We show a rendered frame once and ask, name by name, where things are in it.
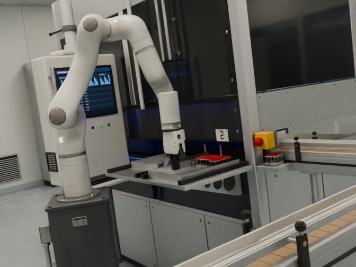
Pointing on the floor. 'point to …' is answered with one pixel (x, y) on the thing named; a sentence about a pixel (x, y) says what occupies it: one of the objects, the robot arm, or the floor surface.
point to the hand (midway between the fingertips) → (175, 165)
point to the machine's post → (248, 109)
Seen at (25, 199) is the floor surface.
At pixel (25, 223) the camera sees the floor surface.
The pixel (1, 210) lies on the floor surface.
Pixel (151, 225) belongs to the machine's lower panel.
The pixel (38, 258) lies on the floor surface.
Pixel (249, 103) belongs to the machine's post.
